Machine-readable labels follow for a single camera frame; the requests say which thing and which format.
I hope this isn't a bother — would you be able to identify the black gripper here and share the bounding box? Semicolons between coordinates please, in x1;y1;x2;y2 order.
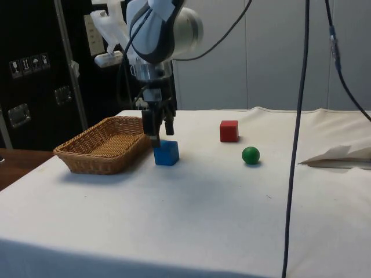
138;78;177;148

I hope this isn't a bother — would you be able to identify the blue cube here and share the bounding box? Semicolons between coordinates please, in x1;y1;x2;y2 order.
153;140;180;166

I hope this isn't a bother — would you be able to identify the wicker basket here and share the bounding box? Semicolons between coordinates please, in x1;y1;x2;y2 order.
53;116;152;175

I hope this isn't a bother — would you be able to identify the red cube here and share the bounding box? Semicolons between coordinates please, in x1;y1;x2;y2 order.
219;120;239;143

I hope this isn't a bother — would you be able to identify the green ball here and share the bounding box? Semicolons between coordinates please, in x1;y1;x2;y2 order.
242;146;260;166

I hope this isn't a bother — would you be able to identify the black cabinet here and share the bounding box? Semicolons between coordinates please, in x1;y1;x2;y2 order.
0;0;178;152

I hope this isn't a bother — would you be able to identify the black cable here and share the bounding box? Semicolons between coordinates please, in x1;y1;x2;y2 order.
323;0;371;122
173;0;253;61
282;0;311;278
115;5;154;111

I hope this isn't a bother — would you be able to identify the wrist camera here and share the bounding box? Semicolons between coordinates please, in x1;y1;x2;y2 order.
94;50;123;67

